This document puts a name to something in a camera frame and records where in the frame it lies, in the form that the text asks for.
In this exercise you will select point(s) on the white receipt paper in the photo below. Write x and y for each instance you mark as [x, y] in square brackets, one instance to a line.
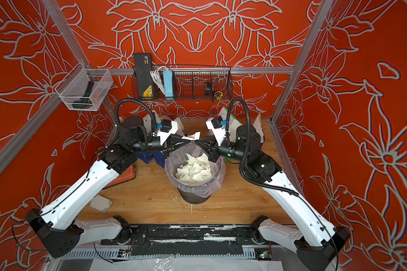
[192, 137]

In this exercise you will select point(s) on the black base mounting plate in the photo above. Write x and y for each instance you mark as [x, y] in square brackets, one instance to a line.
[213, 240]

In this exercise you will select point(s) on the white plastic junction box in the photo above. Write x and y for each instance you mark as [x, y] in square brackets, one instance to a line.
[101, 203]

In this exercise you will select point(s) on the dark small item in basket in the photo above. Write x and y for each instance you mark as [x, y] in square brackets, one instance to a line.
[209, 89]

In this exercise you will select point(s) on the dark green tool in box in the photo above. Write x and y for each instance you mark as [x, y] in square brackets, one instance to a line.
[83, 103]

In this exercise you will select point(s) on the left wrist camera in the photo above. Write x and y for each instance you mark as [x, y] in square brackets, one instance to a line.
[165, 129]

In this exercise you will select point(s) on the pile of torn paper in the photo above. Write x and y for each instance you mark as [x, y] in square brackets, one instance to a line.
[197, 171]

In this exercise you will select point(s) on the black yellow box device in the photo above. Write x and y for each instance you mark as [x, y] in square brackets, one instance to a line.
[143, 70]

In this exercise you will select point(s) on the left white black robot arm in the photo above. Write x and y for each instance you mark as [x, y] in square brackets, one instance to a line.
[56, 224]

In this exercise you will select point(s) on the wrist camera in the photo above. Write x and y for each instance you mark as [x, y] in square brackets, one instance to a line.
[218, 127]
[165, 129]

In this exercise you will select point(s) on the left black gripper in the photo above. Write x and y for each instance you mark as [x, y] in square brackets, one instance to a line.
[175, 144]

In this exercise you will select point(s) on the clear plastic bin liner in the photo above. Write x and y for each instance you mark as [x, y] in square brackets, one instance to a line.
[218, 169]

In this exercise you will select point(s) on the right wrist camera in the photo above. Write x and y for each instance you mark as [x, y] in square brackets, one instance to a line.
[218, 127]

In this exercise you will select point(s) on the black wire wall basket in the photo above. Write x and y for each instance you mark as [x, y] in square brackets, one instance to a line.
[189, 83]

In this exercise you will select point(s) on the clear acrylic wall box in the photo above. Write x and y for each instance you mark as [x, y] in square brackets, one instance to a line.
[73, 86]

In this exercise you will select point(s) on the white green paper bag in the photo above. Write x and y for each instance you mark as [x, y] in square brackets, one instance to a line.
[233, 122]

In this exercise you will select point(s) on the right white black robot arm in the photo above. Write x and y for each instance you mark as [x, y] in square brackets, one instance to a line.
[315, 240]

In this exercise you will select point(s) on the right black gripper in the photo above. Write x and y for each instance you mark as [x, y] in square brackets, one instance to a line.
[213, 151]

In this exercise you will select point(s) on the yellow black tape measure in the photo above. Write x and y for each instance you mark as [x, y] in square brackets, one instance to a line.
[218, 95]

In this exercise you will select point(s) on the grey mesh trash bin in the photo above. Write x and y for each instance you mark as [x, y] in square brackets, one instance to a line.
[192, 198]

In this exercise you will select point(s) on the light blue power bank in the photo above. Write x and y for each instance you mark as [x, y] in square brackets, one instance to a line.
[168, 84]

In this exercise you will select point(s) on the blue white paper bag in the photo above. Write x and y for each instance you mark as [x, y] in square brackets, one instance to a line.
[159, 159]
[257, 124]
[146, 157]

